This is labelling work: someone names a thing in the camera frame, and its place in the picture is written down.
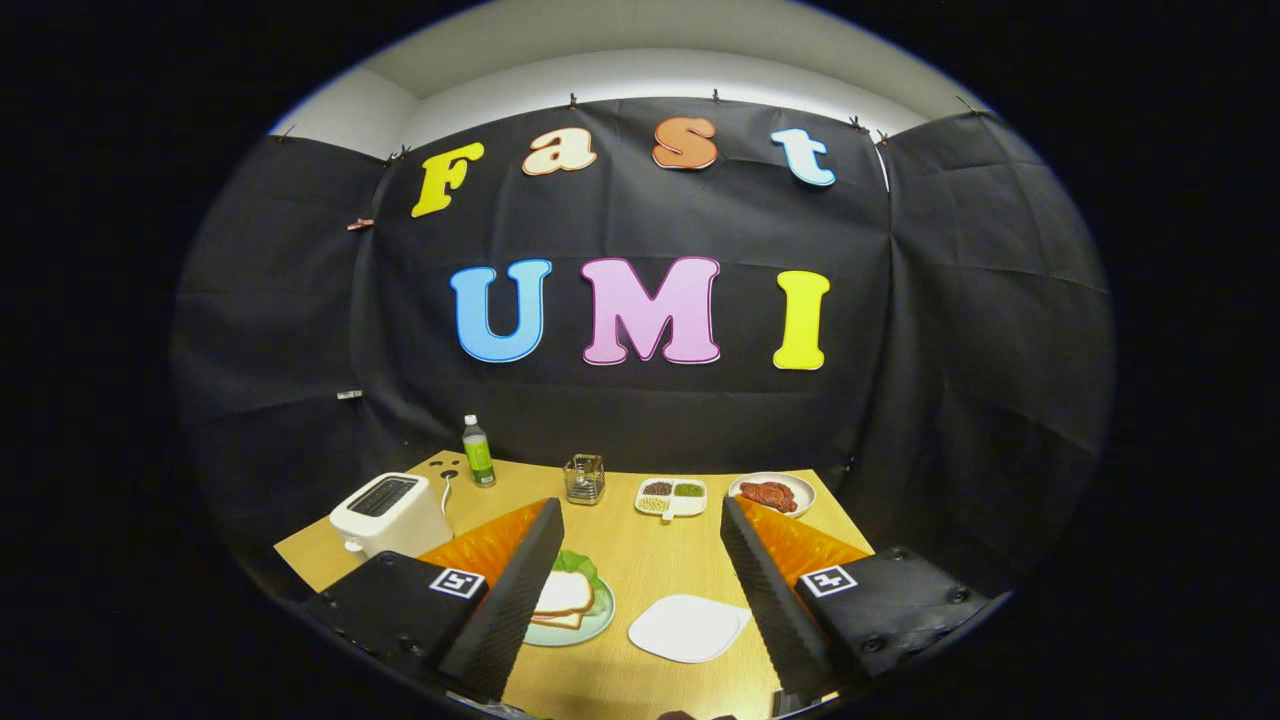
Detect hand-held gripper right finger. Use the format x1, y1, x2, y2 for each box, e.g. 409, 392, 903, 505
720, 496, 1001, 701

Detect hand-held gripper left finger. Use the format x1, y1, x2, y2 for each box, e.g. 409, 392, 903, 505
300, 497, 566, 704

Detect toasted bread slice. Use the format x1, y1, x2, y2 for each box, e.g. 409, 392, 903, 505
533, 571, 596, 617

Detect green lettuce leaf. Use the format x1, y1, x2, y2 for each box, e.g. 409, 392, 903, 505
553, 549, 601, 591

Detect white square plate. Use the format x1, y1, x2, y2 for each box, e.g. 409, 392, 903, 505
628, 594, 753, 665

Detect light green round plate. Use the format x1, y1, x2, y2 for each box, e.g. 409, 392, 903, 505
523, 575, 617, 648

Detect red meat strips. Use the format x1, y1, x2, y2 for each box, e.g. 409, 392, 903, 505
739, 481, 799, 514

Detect white oval plate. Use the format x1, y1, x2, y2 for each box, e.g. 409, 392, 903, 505
728, 471, 817, 519

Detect white toaster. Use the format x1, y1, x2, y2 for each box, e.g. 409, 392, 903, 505
329, 472, 454, 559

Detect white divided dish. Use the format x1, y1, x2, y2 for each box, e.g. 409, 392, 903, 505
635, 477, 708, 523

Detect green label water bottle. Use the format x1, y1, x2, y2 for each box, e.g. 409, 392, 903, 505
462, 414, 497, 489

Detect black backdrop cloth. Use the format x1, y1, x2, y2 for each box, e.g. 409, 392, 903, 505
170, 95, 1116, 601

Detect metal wire utensil holder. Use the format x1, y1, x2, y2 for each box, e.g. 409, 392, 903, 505
563, 453, 607, 506

